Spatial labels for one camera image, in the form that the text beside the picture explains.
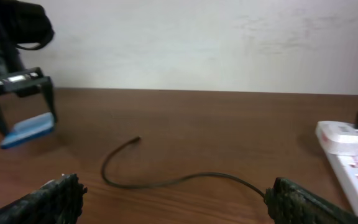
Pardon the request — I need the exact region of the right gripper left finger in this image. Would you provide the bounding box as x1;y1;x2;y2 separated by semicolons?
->
0;174;88;224

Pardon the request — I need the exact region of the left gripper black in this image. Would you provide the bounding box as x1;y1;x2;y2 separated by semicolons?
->
0;67;58;136

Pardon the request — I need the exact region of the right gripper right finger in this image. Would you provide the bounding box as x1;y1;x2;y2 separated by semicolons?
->
264;177;358;224

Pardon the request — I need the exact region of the blue Galaxy smartphone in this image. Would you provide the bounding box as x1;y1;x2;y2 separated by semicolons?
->
0;112;55;149

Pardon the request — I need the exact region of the black USB charging cable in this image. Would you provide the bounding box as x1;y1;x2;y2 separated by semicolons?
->
101;51;358;199

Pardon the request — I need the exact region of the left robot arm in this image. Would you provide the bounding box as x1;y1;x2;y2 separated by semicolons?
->
0;0;56;136

